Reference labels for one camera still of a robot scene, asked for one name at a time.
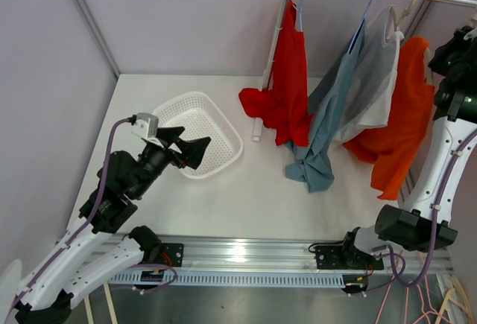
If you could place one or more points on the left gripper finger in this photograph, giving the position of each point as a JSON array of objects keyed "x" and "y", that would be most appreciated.
[
  {"x": 192, "y": 152},
  {"x": 168, "y": 136}
]

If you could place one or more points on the cream hanger on floor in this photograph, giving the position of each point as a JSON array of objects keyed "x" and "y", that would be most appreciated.
[{"x": 455, "y": 307}]

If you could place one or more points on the red t shirt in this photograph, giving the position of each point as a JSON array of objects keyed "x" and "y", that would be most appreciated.
[{"x": 284, "y": 107}]

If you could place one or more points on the blue grey t shirt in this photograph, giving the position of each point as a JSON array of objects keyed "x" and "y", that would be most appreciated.
[{"x": 311, "y": 163}]

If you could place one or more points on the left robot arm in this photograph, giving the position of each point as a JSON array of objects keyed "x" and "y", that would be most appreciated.
[{"x": 50, "y": 292}]

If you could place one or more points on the white t shirt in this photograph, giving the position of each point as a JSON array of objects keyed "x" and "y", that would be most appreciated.
[{"x": 368, "y": 102}]

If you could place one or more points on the pink wire hanger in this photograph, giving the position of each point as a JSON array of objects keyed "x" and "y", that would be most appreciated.
[{"x": 422, "y": 290}]

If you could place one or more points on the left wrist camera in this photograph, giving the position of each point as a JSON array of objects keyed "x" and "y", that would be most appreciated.
[{"x": 146, "y": 127}]

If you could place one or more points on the wooden hanger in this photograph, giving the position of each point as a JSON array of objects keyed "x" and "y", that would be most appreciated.
[
  {"x": 428, "y": 73},
  {"x": 404, "y": 11}
]

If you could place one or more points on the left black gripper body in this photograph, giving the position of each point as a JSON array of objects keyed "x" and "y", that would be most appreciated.
[{"x": 156, "y": 160}]

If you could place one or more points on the orange t shirt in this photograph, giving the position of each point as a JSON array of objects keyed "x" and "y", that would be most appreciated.
[{"x": 391, "y": 149}]

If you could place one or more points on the aluminium mounting rail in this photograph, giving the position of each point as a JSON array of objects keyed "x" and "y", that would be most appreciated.
[{"x": 262, "y": 263}]

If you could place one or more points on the white plastic basket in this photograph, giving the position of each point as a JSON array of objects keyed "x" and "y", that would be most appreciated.
[{"x": 200, "y": 116}]

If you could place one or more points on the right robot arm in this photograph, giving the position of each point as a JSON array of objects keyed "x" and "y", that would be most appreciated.
[{"x": 418, "y": 158}]

